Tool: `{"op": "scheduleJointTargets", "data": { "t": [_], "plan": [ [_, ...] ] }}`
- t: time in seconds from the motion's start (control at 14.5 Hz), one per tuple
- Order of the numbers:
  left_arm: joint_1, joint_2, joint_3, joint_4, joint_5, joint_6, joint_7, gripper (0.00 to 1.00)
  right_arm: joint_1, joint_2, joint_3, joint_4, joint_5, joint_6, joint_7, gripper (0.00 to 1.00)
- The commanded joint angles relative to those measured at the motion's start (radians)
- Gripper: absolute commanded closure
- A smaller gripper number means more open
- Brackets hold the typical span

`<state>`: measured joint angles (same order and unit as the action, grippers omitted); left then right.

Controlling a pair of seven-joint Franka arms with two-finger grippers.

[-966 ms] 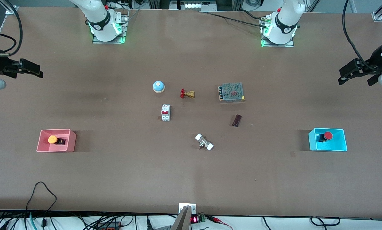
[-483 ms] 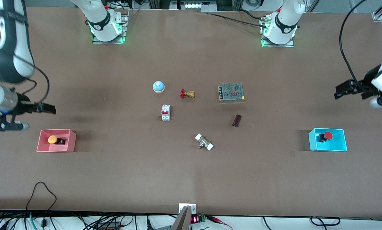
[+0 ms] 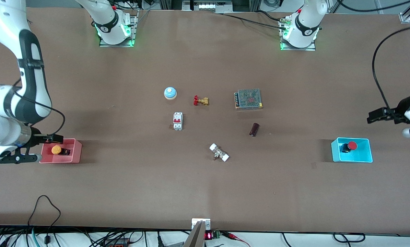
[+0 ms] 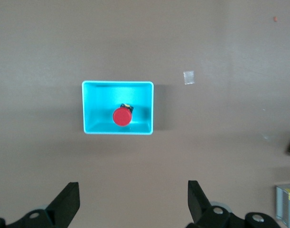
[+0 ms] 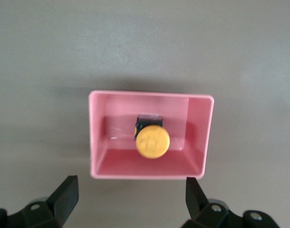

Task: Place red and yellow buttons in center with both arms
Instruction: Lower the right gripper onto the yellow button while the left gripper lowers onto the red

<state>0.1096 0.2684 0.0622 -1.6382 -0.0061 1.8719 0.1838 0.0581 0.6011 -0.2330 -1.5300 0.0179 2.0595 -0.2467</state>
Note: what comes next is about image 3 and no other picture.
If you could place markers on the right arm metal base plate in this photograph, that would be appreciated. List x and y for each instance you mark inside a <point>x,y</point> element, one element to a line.
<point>132,31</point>

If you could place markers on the blue call bell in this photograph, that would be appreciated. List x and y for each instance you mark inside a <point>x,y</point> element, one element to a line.
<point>170,93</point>

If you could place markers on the metal mesh power supply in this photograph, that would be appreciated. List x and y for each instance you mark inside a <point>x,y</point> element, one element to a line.
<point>248,98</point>

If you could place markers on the white table edge bracket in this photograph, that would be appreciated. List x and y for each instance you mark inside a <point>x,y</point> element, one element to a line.
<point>206,223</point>

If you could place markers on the grey metal bar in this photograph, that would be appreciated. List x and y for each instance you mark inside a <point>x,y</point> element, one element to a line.
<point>195,236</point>

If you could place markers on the grey metal device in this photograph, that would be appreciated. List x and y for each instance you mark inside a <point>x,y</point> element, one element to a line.
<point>206,6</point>

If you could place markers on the cyan plastic bin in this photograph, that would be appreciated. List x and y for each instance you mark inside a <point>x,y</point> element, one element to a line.
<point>357,156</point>

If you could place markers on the red digit display module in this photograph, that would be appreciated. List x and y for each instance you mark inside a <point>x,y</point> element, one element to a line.
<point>210,235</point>

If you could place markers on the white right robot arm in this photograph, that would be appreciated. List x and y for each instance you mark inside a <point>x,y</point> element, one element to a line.
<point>33,85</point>

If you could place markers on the pink plastic bin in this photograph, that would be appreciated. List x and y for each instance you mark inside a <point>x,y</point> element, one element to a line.
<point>72,156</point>

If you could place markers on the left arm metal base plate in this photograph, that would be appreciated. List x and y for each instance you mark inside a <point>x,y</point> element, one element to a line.
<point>311,48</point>

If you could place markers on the red alligator clip lead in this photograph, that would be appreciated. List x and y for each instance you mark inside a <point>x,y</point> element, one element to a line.
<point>234,236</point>

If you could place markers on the red push button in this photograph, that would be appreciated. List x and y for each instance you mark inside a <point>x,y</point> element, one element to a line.
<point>352,145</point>

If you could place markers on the silver table corner bracket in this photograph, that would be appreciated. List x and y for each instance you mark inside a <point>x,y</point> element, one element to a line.
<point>405,18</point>

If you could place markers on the dark brown cylindrical capacitor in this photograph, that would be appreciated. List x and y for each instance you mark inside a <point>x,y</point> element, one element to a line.
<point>254,129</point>

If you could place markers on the white brass pipe fitting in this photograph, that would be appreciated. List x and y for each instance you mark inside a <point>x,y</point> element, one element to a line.
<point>219,152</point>

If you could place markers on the yellow push button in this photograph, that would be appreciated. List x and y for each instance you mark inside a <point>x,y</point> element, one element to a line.
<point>56,150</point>

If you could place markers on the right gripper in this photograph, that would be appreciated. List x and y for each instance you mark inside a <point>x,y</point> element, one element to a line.
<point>36,136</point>

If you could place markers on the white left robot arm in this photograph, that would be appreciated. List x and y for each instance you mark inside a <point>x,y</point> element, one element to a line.
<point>304,24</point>

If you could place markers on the white red circuit breaker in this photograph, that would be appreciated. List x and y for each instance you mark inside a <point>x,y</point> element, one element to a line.
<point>177,121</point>

